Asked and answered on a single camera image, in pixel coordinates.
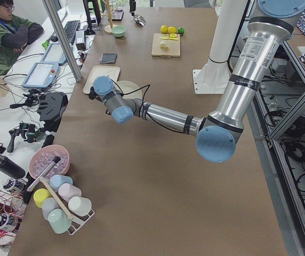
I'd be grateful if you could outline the green lime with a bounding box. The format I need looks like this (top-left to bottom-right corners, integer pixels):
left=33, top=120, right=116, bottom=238
left=178, top=27, right=185, bottom=35

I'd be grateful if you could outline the steel muddler with black tip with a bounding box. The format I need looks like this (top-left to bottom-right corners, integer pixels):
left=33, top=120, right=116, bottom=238
left=27, top=156, right=61, bottom=193

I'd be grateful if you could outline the pink bowl with ice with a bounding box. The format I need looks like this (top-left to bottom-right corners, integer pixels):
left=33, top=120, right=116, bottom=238
left=29, top=145, right=70, bottom=180

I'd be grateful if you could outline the aluminium frame post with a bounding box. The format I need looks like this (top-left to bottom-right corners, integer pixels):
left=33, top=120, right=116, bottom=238
left=42, top=0, right=82, bottom=82

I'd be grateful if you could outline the grey plastic cup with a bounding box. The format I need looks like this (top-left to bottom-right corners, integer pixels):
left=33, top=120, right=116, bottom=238
left=42, top=197, right=60, bottom=220

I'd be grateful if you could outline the grey folded cloth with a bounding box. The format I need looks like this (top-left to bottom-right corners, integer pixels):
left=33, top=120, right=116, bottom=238
left=100, top=53, right=117, bottom=64

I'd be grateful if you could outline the whole yellow lemon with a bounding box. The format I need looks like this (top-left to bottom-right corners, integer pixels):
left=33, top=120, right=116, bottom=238
left=160, top=25, right=168, bottom=34
left=167, top=26, right=178, bottom=34

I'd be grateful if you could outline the white steamed bun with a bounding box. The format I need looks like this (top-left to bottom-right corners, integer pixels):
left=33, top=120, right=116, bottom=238
left=160, top=42, right=168, bottom=49

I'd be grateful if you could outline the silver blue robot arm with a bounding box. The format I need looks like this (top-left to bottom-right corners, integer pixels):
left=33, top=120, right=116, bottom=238
left=89, top=1, right=305, bottom=163

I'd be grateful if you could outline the bamboo cutting board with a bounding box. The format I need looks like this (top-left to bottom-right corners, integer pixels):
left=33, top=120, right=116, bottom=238
left=151, top=33, right=181, bottom=58

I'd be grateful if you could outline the yellow plastic cup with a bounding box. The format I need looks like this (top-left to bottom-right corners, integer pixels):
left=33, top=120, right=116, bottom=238
left=33, top=188, right=52, bottom=208

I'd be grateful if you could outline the steel scoop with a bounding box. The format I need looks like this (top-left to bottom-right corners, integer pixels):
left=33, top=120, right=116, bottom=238
left=133, top=14, right=146, bottom=26

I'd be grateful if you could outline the white plastic cup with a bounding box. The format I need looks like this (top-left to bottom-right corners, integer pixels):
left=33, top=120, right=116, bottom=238
left=68, top=196, right=92, bottom=217

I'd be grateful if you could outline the yellow plastic knife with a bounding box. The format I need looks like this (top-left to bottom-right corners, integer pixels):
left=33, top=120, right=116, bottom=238
left=159, top=37, right=179, bottom=41

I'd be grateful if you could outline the black keyboard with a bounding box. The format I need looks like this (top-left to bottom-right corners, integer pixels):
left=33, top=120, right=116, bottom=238
left=64, top=20, right=80, bottom=44

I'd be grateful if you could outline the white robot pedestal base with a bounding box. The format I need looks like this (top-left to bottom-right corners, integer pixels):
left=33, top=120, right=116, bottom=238
left=193, top=0, right=249, bottom=94

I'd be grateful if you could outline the blue teach pendant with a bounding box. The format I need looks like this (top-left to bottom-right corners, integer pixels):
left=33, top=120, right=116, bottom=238
left=41, top=43, right=67, bottom=66
left=22, top=62, right=59, bottom=89

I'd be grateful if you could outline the black computer monitor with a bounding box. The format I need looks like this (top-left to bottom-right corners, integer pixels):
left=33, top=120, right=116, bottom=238
left=83, top=0, right=101, bottom=35

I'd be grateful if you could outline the wooden cup tree stand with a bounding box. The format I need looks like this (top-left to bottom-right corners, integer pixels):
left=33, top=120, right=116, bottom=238
left=101, top=0, right=116, bottom=34

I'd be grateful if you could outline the white cup rack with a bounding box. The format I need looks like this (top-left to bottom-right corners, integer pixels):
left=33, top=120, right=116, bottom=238
left=39, top=178, right=95, bottom=236

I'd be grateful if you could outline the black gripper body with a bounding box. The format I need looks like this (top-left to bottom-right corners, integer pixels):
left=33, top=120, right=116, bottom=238
left=88, top=87, right=109, bottom=106

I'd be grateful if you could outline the person in green jacket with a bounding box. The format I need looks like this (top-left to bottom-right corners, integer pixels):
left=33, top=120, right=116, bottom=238
left=0, top=1, right=44, bottom=76

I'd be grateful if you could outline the beige round plate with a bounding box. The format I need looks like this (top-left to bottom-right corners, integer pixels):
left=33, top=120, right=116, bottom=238
left=114, top=81, right=142, bottom=99

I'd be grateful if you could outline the cream rabbit tray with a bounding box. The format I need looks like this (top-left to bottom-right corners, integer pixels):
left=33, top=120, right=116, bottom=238
left=83, top=65, right=121, bottom=94

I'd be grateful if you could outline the mint green bowl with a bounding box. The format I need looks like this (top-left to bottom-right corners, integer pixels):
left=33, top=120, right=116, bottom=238
left=111, top=26, right=126, bottom=38

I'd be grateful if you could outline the mint plastic cup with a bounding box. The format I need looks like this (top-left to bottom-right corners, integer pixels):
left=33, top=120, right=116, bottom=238
left=47, top=209, right=71, bottom=234

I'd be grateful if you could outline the blue plastic cup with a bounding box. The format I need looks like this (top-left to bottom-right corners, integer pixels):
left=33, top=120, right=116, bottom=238
left=50, top=174, right=73, bottom=191

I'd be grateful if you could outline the black thermos bottle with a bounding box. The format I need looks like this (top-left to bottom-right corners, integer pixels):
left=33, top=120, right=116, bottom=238
left=0, top=153, right=26, bottom=179

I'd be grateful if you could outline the pink plastic cup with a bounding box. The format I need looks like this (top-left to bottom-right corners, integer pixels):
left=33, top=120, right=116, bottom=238
left=58, top=183, right=82, bottom=203

